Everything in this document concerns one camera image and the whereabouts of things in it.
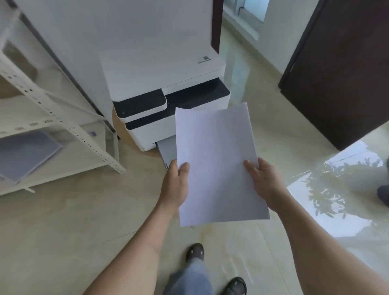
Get person's right hand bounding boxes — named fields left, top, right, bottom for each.
left=243, top=157, right=290, bottom=213

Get person's left hand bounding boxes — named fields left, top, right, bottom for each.
left=159, top=159, right=190, bottom=208

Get white paper sheets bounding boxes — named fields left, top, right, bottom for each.
left=175, top=102, right=270, bottom=227

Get person's right forearm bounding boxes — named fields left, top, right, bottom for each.
left=275, top=192, right=389, bottom=295

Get person's left forearm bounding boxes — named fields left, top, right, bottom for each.
left=82, top=200, right=182, bottom=295

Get grey printer paper tray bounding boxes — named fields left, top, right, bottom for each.
left=155, top=137, right=178, bottom=171

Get white printer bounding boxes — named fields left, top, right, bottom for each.
left=100, top=49, right=231, bottom=152

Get person's left black sandal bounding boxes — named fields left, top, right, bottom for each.
left=186, top=243, right=204, bottom=264

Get person's black sandal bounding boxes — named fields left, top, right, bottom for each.
left=186, top=243, right=204, bottom=264
left=224, top=277, right=247, bottom=295

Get person's blue jeans leg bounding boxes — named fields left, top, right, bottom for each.
left=163, top=258, right=215, bottom=295

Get person's right black sandal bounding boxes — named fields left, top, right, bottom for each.
left=224, top=277, right=247, bottom=295

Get dark brown wooden door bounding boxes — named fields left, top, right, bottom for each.
left=278, top=0, right=389, bottom=151

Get dark object at edge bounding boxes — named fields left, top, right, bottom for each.
left=377, top=185, right=389, bottom=208

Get white metal shelf rack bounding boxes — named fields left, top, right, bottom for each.
left=0, top=0, right=126, bottom=196

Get blue-grey paper stack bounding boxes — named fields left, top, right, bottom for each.
left=0, top=131, right=63, bottom=183

